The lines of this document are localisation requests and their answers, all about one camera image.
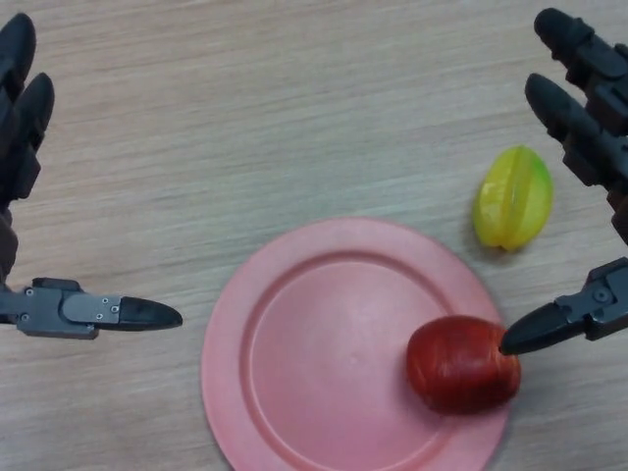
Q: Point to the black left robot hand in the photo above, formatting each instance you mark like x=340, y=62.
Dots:
x=19, y=127

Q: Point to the pink round plate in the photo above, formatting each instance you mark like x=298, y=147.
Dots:
x=319, y=353

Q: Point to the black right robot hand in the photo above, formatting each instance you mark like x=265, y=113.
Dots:
x=584, y=118

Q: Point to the red apple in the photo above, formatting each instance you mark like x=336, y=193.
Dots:
x=456, y=368

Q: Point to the yellow green starfruit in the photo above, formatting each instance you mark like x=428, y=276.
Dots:
x=512, y=198

